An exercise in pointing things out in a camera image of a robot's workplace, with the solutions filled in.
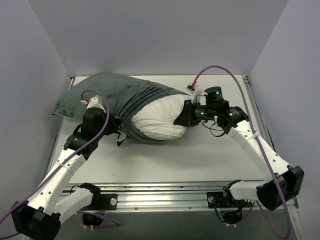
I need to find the white pillow insert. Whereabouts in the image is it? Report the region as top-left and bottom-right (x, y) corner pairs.
(131, 94), (191, 141)

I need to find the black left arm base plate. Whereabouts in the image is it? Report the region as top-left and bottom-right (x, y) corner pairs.
(80, 193), (118, 211)

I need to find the aluminium rail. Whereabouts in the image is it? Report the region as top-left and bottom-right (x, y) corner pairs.
(241, 75), (298, 201)
(46, 77), (76, 174)

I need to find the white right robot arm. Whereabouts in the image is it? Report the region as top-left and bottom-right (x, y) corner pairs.
(174, 85), (305, 211)

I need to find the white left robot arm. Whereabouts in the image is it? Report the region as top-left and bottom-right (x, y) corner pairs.
(11, 107), (118, 240)

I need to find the aluminium left side rail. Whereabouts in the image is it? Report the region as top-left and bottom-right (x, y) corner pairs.
(46, 77), (76, 174)

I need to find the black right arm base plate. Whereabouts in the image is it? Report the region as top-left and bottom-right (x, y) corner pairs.
(206, 191), (252, 209)

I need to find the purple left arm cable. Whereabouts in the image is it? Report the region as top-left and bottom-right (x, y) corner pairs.
(0, 89), (121, 238)

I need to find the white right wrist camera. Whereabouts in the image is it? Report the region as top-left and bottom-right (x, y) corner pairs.
(186, 84), (204, 104)

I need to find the aluminium right side rail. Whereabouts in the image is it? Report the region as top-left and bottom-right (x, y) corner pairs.
(241, 75), (298, 201)

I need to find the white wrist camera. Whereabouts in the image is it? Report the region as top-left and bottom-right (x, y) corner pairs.
(186, 84), (204, 104)
(80, 95), (106, 112)

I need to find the aluminium front rail frame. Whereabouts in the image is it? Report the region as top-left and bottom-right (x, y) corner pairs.
(26, 180), (300, 215)

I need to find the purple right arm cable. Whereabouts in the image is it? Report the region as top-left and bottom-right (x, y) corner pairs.
(191, 65), (292, 238)

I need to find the zebra and grey plush pillowcase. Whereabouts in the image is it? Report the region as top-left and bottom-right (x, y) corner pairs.
(52, 72), (189, 143)

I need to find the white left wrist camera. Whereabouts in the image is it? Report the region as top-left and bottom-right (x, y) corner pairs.
(80, 95), (106, 112)

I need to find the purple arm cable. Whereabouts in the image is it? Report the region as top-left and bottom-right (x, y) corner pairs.
(191, 65), (292, 238)
(0, 89), (121, 238)

